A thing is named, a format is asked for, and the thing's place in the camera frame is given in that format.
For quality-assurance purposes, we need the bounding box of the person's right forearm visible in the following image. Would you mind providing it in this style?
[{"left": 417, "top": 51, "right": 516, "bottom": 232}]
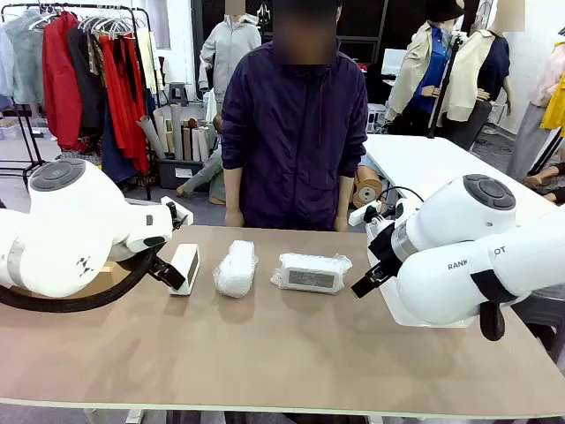
[{"left": 223, "top": 169, "right": 243, "bottom": 213}]

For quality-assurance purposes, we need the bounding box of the cream garment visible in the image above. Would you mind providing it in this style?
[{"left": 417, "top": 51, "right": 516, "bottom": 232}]
[{"left": 134, "top": 28, "right": 165, "bottom": 107}]

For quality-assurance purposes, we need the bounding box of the grey fuzzy coat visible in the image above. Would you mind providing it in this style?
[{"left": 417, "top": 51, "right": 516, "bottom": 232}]
[{"left": 2, "top": 9, "right": 45, "bottom": 105}]

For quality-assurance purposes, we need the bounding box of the tall grey paper roll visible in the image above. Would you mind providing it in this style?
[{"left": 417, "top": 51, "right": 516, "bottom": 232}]
[{"left": 170, "top": 104, "right": 185, "bottom": 161}]

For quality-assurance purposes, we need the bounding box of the mannequin with cream jacket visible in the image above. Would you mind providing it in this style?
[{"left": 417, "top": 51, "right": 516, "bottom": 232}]
[{"left": 441, "top": 0, "right": 516, "bottom": 151}]

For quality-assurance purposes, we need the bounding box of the black plastic stool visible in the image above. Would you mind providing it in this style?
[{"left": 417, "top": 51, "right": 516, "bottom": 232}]
[{"left": 511, "top": 295, "right": 565, "bottom": 354}]

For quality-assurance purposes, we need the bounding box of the white computer case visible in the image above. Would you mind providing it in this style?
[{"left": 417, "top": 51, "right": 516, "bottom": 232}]
[{"left": 365, "top": 103, "right": 388, "bottom": 133}]

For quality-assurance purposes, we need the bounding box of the grey plastic stool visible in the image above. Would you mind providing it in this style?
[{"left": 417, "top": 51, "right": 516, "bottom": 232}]
[{"left": 167, "top": 81, "right": 190, "bottom": 108}]

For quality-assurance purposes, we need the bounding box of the open brown cardboard box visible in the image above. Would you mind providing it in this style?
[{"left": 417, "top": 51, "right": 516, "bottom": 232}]
[{"left": 99, "top": 260, "right": 133, "bottom": 286}]

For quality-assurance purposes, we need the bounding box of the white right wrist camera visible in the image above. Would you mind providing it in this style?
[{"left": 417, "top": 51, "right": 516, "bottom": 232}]
[{"left": 348, "top": 200, "right": 383, "bottom": 227}]

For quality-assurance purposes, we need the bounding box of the dark blue garment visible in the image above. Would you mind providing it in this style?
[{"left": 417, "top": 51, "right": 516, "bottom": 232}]
[{"left": 101, "top": 110, "right": 138, "bottom": 183}]

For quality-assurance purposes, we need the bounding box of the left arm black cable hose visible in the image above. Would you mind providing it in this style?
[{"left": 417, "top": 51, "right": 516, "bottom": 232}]
[{"left": 0, "top": 249, "right": 156, "bottom": 314}]

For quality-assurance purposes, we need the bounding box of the black storage bin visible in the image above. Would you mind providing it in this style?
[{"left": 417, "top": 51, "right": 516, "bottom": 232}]
[{"left": 156, "top": 156, "right": 211, "bottom": 191}]

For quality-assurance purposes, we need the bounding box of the white work table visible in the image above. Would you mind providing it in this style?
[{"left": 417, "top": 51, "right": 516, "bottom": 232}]
[{"left": 364, "top": 133, "right": 565, "bottom": 231}]

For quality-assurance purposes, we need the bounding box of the bare mannequin limb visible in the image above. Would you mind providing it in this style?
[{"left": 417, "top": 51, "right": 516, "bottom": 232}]
[{"left": 523, "top": 170, "right": 560, "bottom": 186}]

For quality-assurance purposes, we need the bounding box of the black tripod pole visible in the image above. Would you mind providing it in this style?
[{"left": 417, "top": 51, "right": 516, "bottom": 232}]
[{"left": 426, "top": 31, "right": 469, "bottom": 139}]

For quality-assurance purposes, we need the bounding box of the cream paper roll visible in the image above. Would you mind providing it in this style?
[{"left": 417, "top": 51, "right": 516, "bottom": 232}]
[{"left": 152, "top": 108, "right": 171, "bottom": 154}]

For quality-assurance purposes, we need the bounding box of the white table leg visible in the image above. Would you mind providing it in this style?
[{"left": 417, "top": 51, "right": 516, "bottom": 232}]
[{"left": 83, "top": 408, "right": 147, "bottom": 424}]

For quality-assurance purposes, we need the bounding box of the black metal clothes rack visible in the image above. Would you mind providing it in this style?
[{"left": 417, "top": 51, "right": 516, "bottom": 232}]
[{"left": 0, "top": 2, "right": 154, "bottom": 202}]

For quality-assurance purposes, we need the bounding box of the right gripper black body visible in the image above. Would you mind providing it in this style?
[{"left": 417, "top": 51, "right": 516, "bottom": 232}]
[{"left": 368, "top": 222, "right": 403, "bottom": 279}]

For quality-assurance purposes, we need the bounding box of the person in purple jacket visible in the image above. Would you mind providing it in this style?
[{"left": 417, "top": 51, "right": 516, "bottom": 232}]
[{"left": 220, "top": 0, "right": 370, "bottom": 231}]

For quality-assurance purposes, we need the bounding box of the unwrapped white digital clock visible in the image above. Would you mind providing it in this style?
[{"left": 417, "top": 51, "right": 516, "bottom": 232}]
[{"left": 169, "top": 242, "right": 201, "bottom": 298}]

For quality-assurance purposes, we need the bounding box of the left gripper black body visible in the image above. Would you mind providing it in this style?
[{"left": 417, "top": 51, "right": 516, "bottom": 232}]
[{"left": 132, "top": 246, "right": 171, "bottom": 270}]

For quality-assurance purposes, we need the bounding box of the thin black camera cable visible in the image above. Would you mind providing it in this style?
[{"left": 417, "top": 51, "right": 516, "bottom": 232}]
[{"left": 378, "top": 185, "right": 426, "bottom": 209}]

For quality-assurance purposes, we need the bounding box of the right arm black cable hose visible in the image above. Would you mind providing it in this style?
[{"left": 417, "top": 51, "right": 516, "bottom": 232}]
[{"left": 470, "top": 268, "right": 520, "bottom": 342}]

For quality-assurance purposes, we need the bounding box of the white monitor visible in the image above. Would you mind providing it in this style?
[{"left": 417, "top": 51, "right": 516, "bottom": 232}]
[{"left": 381, "top": 48, "right": 411, "bottom": 76}]

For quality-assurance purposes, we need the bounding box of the lying mannequin in grey clothes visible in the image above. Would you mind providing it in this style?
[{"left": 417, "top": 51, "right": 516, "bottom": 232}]
[{"left": 176, "top": 113, "right": 226, "bottom": 207}]

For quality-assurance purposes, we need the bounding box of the red dress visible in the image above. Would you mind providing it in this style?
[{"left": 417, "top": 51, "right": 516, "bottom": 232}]
[{"left": 99, "top": 34, "right": 150, "bottom": 176}]

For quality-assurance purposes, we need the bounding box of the mannequin with beige coat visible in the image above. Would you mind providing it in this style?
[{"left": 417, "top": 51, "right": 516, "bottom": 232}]
[{"left": 384, "top": 0, "right": 464, "bottom": 136}]

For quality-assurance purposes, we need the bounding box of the brown cardboard spool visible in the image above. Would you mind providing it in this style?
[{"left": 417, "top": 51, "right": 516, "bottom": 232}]
[{"left": 351, "top": 165, "right": 384, "bottom": 209}]

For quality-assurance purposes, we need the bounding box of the slanted grey paper roll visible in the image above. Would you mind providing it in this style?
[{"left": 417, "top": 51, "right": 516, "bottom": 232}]
[{"left": 136, "top": 115, "right": 167, "bottom": 160}]

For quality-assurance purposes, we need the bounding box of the red coat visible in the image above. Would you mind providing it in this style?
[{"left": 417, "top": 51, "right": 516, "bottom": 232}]
[{"left": 42, "top": 11, "right": 85, "bottom": 151}]

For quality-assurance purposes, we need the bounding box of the black garment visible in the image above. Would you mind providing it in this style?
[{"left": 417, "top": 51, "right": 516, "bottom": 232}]
[{"left": 68, "top": 26, "right": 107, "bottom": 133}]

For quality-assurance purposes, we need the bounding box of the mannequin with grey hoodie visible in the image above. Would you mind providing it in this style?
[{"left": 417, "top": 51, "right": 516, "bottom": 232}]
[{"left": 198, "top": 12, "right": 262, "bottom": 102}]

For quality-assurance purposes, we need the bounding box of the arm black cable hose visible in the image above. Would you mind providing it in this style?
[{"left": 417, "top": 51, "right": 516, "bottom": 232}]
[
  {"left": 0, "top": 249, "right": 156, "bottom": 314},
  {"left": 470, "top": 268, "right": 520, "bottom": 342}
]

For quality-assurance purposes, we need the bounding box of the brown paper roll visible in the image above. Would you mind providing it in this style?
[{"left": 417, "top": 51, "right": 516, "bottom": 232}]
[{"left": 181, "top": 117, "right": 200, "bottom": 163}]

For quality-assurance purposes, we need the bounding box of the mannequin with pink top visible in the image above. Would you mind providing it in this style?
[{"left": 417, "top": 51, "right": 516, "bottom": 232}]
[{"left": 506, "top": 26, "right": 565, "bottom": 180}]

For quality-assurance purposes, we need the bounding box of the person's left forearm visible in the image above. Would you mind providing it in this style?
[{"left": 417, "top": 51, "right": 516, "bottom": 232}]
[{"left": 337, "top": 174, "right": 354, "bottom": 218}]

